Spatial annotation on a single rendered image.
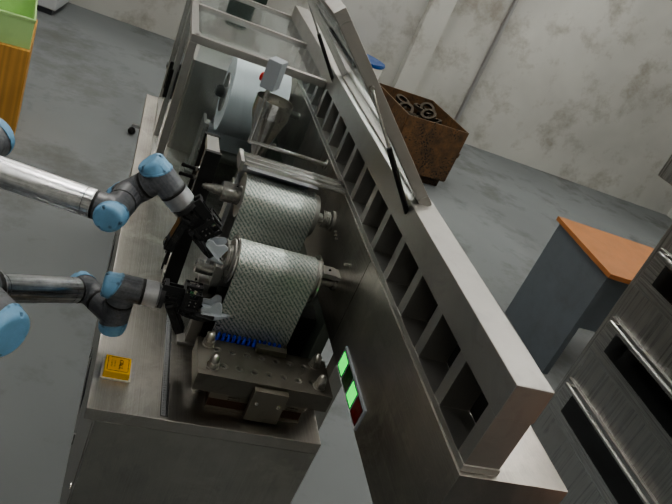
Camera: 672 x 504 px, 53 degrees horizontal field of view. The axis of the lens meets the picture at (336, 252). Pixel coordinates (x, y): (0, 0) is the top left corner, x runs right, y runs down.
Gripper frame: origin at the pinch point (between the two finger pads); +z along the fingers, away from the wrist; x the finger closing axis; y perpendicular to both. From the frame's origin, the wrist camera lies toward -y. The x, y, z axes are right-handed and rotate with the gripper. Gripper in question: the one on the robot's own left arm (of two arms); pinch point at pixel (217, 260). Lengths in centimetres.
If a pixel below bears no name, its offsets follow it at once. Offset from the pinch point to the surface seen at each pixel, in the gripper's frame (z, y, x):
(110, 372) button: 4.8, -37.9, -17.6
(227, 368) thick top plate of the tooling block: 20.4, -10.5, -20.1
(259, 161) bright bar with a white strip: -7.7, 21.2, 29.4
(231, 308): 13.7, -4.2, -4.4
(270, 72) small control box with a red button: -23, 37, 54
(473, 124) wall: 388, 203, 709
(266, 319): 23.0, 2.2, -4.4
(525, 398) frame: 6, 56, -87
